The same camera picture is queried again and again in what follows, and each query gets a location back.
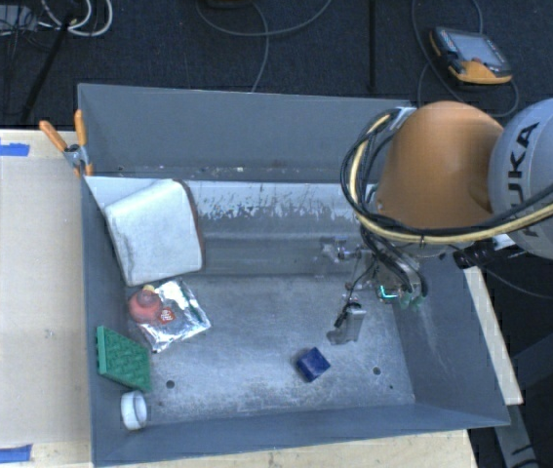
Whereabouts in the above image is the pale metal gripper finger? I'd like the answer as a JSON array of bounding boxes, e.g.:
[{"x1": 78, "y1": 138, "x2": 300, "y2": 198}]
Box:
[
  {"x1": 320, "y1": 240, "x2": 361, "y2": 264},
  {"x1": 326, "y1": 304, "x2": 369, "y2": 347}
]

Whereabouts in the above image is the blue cube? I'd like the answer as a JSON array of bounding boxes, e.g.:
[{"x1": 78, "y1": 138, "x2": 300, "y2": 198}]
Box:
[{"x1": 295, "y1": 346, "x2": 333, "y2": 384}]

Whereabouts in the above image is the grey metal bin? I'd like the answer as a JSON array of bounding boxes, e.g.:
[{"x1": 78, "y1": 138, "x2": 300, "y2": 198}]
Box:
[{"x1": 76, "y1": 83, "x2": 512, "y2": 468}]

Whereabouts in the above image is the silver foil packet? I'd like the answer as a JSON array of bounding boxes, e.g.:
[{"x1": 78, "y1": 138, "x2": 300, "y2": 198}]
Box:
[{"x1": 134, "y1": 280, "x2": 213, "y2": 355}]

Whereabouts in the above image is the red toy fruit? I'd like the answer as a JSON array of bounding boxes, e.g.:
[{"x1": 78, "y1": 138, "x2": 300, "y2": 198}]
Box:
[{"x1": 128, "y1": 285, "x2": 164, "y2": 325}]

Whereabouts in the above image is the green studded flat plate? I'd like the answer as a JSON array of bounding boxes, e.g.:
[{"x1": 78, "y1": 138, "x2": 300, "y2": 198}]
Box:
[{"x1": 96, "y1": 325, "x2": 154, "y2": 394}]

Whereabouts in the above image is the black cylinder on white bracket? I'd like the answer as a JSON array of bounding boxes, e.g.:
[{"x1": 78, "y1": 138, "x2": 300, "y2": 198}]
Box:
[{"x1": 453, "y1": 234, "x2": 517, "y2": 270}]

